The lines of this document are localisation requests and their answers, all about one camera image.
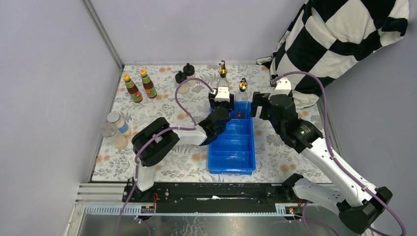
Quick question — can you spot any blue plastic divided bin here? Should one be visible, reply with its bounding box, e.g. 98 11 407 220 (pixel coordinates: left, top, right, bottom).
207 102 256 175

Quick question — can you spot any glass oil bottle gold spout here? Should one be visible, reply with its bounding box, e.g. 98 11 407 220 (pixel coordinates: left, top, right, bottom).
217 60 230 92

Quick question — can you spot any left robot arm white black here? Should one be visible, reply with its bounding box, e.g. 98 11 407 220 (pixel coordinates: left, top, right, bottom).
131 95 235 202

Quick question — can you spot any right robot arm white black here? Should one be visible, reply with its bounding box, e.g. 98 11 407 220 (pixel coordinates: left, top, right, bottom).
250 92 393 234

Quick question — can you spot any floral table mat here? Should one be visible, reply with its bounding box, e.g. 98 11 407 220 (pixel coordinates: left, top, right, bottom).
91 64 329 183

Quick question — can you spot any black lid spice jar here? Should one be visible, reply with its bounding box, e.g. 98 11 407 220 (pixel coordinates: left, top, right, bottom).
183 63 197 87
175 71 189 94

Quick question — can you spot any black white checkered cloth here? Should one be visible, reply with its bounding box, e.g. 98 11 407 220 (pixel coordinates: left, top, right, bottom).
257 0 409 109

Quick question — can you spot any brown sauce bottle yellow cap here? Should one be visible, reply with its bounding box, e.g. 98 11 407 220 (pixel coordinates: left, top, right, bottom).
122 73 143 103

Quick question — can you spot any silver lid spice jar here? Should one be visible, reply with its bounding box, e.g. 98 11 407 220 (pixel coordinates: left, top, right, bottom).
107 111 131 137

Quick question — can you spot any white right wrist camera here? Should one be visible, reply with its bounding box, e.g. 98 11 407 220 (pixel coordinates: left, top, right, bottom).
270 77 292 96

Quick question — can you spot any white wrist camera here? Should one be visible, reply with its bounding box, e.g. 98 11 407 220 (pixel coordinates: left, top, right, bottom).
214 87 230 102
270 77 292 96

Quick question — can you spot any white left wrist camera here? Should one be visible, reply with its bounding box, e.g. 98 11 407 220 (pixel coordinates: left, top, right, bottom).
214 87 230 102

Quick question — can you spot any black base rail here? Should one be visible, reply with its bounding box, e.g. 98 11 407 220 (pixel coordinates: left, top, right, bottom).
121 178 306 215

